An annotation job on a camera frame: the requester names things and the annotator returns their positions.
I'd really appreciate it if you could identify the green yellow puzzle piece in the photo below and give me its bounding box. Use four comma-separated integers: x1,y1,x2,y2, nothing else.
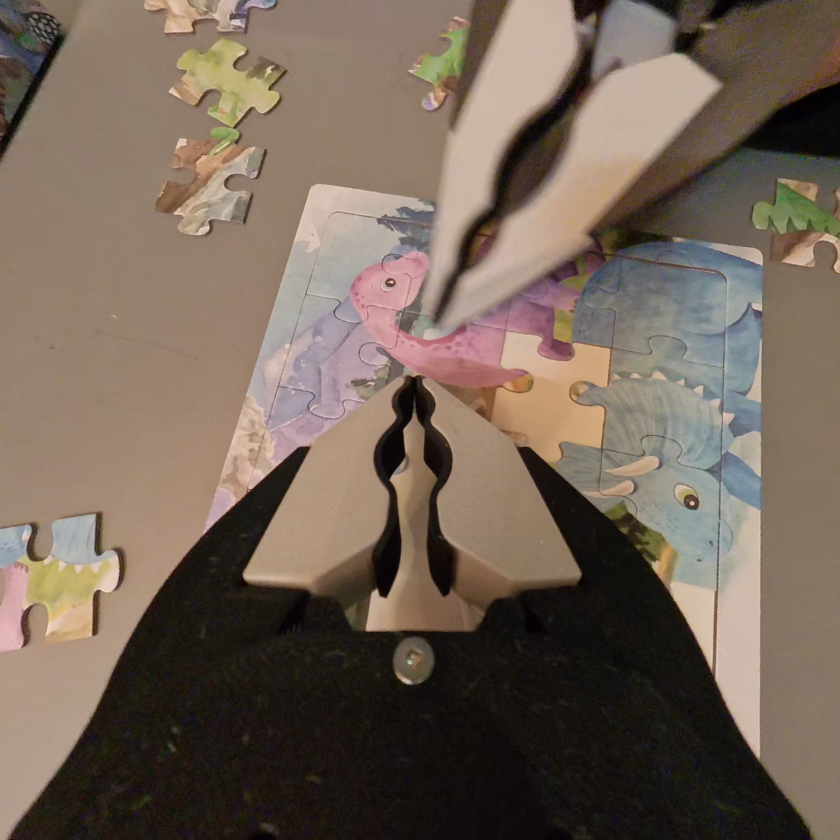
168,37,287,129

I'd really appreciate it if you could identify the dinosaur puzzle tray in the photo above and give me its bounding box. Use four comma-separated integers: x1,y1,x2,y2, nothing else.
205,184,765,759

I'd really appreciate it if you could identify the blue dinosaur body puzzle piece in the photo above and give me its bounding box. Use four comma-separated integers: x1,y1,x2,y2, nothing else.
571,241,763,395

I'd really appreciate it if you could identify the pastel purple pink puzzle piece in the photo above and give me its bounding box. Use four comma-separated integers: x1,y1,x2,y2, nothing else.
276,295,398,427

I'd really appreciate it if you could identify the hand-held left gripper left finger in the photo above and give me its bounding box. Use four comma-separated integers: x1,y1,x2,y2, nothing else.
243,376,417,599

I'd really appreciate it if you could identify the green tan puzzle piece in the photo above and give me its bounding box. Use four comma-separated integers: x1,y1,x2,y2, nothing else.
408,16,471,112

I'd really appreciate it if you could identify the illustrated puzzle box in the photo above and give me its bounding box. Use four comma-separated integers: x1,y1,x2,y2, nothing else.
0,0,63,152

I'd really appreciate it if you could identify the purple dinosaur body puzzle piece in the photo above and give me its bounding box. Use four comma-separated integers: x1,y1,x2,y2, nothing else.
469,230,578,329

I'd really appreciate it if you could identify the brown grey puzzle piece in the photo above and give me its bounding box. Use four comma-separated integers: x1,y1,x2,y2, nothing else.
154,128,266,237

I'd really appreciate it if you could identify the blue triceratops head puzzle piece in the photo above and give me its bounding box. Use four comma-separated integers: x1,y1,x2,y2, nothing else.
556,436,737,586

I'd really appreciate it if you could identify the blue white puzzle piece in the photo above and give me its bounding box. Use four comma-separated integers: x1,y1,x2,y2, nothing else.
570,371,739,472

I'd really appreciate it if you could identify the green dinosaur brown puzzle piece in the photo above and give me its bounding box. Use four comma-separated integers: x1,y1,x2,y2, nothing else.
751,178,840,273

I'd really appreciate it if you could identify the purple blue green puzzle piece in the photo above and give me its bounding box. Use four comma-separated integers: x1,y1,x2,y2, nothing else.
508,252,608,362

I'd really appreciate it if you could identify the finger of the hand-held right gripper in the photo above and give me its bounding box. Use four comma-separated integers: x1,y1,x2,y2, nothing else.
425,0,589,324
438,52,724,327

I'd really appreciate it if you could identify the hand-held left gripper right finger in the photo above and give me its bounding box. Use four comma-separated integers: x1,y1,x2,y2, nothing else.
415,376,584,614

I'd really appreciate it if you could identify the peach purple puzzle piece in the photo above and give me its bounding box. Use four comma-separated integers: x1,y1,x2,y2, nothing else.
144,0,253,35

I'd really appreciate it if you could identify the pink yellow blue puzzle piece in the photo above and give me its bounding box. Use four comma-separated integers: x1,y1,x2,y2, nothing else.
0,513,123,654

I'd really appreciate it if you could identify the pink dinosaur head puzzle piece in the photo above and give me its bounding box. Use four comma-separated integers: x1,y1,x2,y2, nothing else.
308,211,437,312

